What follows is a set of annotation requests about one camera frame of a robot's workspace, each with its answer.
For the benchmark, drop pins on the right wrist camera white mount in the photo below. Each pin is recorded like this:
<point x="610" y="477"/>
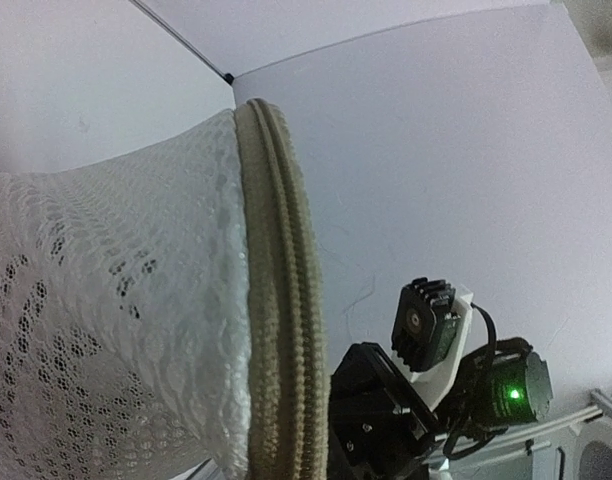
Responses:
<point x="432" y="324"/>

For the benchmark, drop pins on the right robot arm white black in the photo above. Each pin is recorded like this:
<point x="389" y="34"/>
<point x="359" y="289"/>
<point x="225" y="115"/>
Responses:
<point x="494" y="391"/>

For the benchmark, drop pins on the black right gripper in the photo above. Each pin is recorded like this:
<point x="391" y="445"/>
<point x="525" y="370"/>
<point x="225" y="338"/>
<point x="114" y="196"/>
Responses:
<point x="379" y="427"/>

